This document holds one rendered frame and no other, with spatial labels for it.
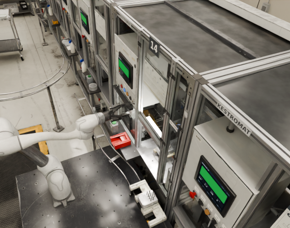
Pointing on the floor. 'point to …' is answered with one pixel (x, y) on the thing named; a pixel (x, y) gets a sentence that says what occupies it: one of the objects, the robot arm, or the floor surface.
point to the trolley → (10, 44)
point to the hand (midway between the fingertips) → (126, 109)
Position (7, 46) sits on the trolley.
